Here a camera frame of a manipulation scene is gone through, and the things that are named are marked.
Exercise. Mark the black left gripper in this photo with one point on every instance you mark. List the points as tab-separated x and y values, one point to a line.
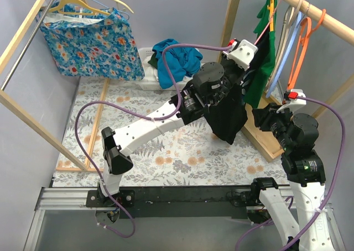
238	76

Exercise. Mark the right wooden rack base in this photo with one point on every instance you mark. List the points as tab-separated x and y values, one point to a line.
264	142

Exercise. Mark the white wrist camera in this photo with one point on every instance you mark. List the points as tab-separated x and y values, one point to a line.
241	52
293	101

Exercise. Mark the blue floral garment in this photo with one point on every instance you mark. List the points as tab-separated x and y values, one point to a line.
99	45

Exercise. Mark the floral patterned table mat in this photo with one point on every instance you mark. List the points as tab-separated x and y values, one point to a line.
191	155

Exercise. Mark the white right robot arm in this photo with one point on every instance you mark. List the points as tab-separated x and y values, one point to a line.
296	134

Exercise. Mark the black t-shirt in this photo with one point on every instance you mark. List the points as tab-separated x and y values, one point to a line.
228	117

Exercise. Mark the right wooden clothes rack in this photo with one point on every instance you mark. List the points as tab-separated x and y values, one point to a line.
330	23

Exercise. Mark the wooden clothes rack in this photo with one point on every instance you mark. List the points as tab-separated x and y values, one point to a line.
42	91
330	23

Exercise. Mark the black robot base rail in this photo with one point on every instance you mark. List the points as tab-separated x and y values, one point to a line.
235	202

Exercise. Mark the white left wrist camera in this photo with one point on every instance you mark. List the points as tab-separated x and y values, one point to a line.
241	52

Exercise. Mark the blue t-shirt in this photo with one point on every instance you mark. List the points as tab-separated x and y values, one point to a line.
182	62

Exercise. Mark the bright green t-shirt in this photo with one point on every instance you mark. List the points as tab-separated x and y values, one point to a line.
256	78

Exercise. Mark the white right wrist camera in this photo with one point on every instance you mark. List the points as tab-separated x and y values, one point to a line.
293	101

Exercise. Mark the green and grey raglan shirt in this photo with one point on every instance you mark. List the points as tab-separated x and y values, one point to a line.
153	61

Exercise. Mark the yellow plastic hanger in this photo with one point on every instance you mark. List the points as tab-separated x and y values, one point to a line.
62	3

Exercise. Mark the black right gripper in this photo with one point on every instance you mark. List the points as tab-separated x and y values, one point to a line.
260	118

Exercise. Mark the white floral print t-shirt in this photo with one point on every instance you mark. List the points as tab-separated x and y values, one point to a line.
151	74

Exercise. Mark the white perforated plastic basket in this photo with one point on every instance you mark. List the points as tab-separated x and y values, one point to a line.
145	54

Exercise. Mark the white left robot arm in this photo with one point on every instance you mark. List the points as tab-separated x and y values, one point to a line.
215	93

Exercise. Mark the beige wooden hanger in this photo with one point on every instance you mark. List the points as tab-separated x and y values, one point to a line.
288	20

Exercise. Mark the light blue hanger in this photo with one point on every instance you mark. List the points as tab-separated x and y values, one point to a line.
293	31

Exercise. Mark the orange plastic hanger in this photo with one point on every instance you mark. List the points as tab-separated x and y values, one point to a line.
306	31

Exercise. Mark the left wooden clothes rack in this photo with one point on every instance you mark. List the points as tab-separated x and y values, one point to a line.
42	91

